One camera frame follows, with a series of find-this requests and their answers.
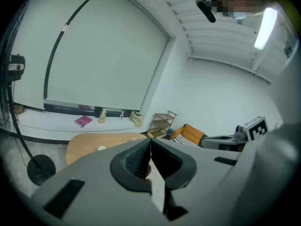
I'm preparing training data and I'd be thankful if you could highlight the yellow drink bottle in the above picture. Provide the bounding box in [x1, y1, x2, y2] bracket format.
[98, 107, 107, 124]

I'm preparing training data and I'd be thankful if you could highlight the long ceiling light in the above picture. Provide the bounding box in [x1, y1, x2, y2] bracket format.
[253, 7, 278, 50]

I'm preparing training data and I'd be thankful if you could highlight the striped black orange blanket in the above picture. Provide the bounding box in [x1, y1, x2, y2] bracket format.
[170, 123, 205, 145]

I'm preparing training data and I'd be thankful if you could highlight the black standing fan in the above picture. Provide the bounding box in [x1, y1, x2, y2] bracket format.
[0, 0, 56, 186]

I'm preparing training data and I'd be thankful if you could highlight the beige cloth bag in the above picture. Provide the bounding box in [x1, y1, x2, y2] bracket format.
[129, 111, 144, 127]

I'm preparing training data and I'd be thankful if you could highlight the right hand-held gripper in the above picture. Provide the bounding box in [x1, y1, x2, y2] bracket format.
[201, 116, 269, 150]

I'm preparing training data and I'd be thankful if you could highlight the black white striped blanket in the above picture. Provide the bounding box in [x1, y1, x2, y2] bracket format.
[173, 133, 201, 148]

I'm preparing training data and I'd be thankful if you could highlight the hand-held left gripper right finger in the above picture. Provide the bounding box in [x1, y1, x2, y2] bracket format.
[151, 137, 244, 226]

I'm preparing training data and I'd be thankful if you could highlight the magenta book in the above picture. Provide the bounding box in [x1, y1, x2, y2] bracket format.
[74, 116, 93, 128]

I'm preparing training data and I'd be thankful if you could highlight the oval wooden table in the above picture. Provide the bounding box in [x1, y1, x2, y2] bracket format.
[65, 132, 148, 166]

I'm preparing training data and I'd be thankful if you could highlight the person's white shirt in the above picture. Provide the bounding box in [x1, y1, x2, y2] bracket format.
[242, 53, 301, 226]

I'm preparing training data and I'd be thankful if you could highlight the black head-worn camera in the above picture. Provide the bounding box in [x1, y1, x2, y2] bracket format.
[195, 0, 216, 23]

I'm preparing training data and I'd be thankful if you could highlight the narrow white roller blind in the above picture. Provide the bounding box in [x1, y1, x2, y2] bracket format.
[10, 0, 104, 110]

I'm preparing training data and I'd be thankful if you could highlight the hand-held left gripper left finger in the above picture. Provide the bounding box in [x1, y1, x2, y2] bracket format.
[30, 137, 170, 226]

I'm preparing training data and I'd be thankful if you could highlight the white windowsill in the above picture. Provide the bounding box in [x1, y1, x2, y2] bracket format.
[16, 109, 151, 141]

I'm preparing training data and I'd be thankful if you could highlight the large white roller blind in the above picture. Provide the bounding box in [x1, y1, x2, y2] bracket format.
[44, 0, 170, 111]

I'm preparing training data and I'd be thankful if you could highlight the wooden shelf rack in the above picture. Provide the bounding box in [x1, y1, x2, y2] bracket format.
[146, 110, 179, 139]

